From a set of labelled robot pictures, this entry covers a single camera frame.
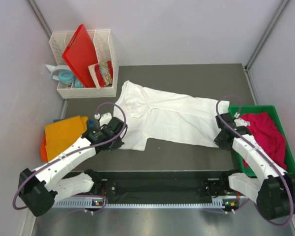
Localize white file organizer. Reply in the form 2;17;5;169
49;29;119;99

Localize white t shirt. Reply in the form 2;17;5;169
114;81;230;151

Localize green plastic bin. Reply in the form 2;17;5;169
240;105;295;173

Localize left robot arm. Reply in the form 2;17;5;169
17;117;127;217

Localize aluminium frame rail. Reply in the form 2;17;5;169
244;0;291;73

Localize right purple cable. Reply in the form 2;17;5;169
215;96;294;226

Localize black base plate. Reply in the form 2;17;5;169
71;169;250;197

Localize white cable duct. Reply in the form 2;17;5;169
53;198;239;209

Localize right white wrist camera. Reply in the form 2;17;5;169
234;113;250;127

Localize red plastic folder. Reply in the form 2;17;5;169
62;24;98;88

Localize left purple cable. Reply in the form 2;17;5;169
12;102;127;212

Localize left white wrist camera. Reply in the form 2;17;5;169
94;113;112;126

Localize purple cable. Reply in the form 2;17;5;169
12;102;127;212
215;96;294;226

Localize light blue headphones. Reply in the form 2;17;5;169
45;64;84;89

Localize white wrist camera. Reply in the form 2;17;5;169
234;113;250;127
94;113;112;126

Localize pink t shirt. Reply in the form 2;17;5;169
240;112;287;170

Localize red patterned booklet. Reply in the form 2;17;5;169
88;60;114;89

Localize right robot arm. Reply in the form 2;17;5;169
214;113;295;220

